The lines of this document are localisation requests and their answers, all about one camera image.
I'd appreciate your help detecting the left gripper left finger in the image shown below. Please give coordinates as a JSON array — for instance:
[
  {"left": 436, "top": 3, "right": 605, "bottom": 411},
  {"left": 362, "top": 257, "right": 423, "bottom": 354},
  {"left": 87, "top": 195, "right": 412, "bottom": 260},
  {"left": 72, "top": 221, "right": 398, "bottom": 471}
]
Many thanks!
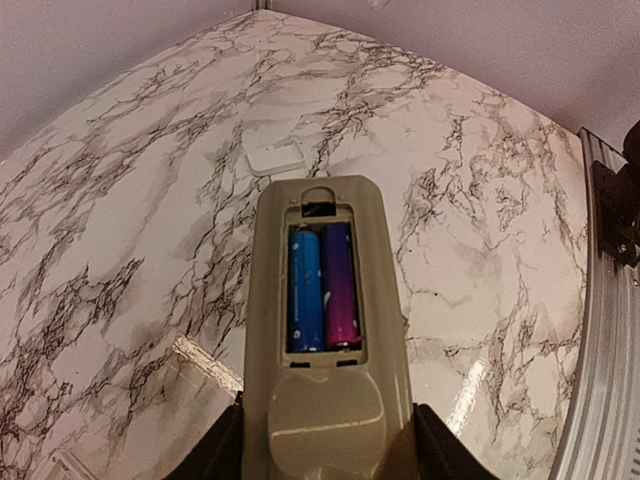
[{"left": 165, "top": 391, "right": 244, "bottom": 480}]

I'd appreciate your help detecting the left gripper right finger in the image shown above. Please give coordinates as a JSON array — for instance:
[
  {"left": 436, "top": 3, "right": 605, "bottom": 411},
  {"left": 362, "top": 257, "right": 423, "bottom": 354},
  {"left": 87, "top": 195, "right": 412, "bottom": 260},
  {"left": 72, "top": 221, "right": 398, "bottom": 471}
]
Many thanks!
[{"left": 413, "top": 404, "right": 493, "bottom": 480}]

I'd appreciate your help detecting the small white remote control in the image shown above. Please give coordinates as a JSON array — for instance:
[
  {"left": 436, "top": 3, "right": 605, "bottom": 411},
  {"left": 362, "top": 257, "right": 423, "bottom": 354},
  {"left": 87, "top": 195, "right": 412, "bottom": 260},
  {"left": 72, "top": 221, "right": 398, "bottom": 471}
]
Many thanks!
[{"left": 242, "top": 175, "right": 419, "bottom": 479}]

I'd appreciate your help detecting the large white remote control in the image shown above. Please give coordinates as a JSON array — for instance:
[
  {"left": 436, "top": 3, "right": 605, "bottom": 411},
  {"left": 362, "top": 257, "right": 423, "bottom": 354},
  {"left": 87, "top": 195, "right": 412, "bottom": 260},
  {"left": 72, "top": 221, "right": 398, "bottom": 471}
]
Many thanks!
[{"left": 46, "top": 451, "right": 93, "bottom": 480}]

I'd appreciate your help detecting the purple pink battery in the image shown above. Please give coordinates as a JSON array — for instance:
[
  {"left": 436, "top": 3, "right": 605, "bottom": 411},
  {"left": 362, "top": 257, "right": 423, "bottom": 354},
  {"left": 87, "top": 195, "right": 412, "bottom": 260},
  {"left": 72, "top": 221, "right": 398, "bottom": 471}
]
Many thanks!
[{"left": 320, "top": 223, "right": 361, "bottom": 350}]

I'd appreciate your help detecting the blue battery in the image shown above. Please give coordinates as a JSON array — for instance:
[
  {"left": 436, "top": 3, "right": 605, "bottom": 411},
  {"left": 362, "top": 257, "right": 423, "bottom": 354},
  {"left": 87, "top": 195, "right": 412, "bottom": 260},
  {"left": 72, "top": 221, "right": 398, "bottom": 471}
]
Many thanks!
[{"left": 288, "top": 230, "right": 325, "bottom": 353}]

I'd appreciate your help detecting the aluminium front rail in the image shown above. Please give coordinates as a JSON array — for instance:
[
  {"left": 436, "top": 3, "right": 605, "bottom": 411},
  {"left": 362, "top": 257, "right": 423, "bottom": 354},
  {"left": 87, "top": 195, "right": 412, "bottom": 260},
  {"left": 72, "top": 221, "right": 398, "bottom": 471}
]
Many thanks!
[{"left": 550, "top": 129, "right": 639, "bottom": 479}]

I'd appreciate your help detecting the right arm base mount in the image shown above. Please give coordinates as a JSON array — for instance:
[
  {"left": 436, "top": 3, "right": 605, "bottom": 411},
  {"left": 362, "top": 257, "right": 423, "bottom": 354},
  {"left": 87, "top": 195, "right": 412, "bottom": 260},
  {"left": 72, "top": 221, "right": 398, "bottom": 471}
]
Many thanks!
[{"left": 591, "top": 122, "right": 639, "bottom": 268}]

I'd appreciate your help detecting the right aluminium corner post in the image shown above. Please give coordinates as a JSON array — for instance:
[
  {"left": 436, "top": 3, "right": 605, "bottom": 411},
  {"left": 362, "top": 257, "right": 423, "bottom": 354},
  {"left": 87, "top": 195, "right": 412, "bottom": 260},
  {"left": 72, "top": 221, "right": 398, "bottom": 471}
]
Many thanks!
[{"left": 251, "top": 0, "right": 272, "bottom": 10}]

